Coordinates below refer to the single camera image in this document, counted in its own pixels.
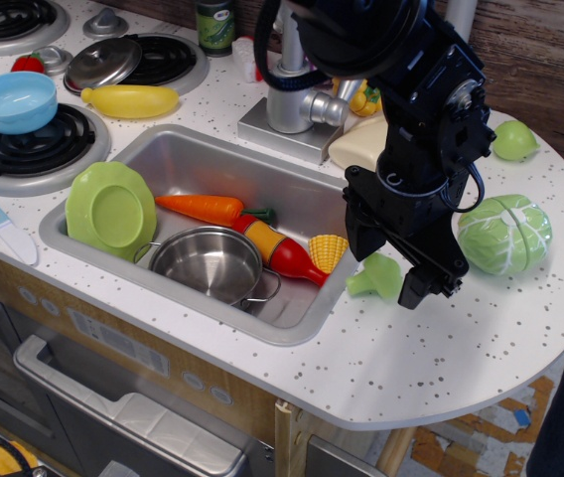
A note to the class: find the grey oven door handle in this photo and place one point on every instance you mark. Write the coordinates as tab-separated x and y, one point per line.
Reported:
131	432

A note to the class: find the green toy broccoli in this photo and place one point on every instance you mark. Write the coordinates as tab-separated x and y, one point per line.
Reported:
381	275

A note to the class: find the green toy can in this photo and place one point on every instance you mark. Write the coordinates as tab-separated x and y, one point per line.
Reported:
215	26

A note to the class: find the blue white toy knife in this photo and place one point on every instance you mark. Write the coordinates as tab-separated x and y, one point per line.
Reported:
20	242

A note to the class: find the grey stove knob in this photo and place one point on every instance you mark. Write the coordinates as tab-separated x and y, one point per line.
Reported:
55	59
106	24

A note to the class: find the back left stove burner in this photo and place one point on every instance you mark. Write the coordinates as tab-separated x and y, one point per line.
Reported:
26	26

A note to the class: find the small steel pan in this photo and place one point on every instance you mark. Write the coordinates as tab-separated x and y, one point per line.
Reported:
218	262

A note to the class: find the cream toy squeeze bottle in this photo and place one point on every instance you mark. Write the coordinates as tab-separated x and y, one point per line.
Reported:
361	145

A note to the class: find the steel sink basin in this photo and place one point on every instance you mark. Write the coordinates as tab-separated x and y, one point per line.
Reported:
174	159

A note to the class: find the back right stove burner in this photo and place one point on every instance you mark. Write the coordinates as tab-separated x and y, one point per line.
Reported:
170	61

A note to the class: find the front left stove burner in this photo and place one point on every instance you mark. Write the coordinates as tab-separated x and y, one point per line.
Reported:
47	160

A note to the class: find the yellow toy bell pepper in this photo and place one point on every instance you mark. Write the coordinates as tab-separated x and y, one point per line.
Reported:
366	101

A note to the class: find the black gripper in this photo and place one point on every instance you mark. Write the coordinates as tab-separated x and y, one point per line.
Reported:
417	222

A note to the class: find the stove burner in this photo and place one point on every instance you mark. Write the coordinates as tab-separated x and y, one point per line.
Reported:
26	26
170	61
47	160

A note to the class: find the green plastic plate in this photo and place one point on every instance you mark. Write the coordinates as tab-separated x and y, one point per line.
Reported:
111	208

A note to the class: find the blue plastic bowl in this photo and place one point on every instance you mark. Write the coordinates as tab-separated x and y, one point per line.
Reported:
28	102

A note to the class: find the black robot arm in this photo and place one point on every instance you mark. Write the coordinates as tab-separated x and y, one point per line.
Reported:
433	98

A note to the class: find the red yellow toy bottle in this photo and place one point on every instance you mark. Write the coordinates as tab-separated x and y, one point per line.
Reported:
278	252

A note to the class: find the green toy lime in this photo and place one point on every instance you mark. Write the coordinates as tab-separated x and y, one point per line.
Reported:
514	141

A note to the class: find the green toy cabbage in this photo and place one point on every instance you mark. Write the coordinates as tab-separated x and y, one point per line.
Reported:
505	234

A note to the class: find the yellow toy squash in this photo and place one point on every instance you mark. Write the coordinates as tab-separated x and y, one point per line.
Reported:
131	101

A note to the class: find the red white toy cheese wedge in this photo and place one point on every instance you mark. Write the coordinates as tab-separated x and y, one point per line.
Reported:
244	59

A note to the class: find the orange toy carrot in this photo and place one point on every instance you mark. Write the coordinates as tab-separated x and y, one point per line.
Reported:
216	210

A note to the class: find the yellow toy corn piece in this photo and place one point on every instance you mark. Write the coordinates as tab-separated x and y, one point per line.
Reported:
326	251

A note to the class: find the silver toy faucet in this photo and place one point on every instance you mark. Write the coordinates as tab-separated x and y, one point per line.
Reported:
301	123

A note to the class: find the red toy strawberry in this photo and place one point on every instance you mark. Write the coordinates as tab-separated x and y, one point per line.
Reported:
29	63

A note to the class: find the steel pot lid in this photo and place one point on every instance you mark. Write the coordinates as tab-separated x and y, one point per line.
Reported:
105	62

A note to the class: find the silver support post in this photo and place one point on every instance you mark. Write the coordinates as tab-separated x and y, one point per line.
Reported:
461	14

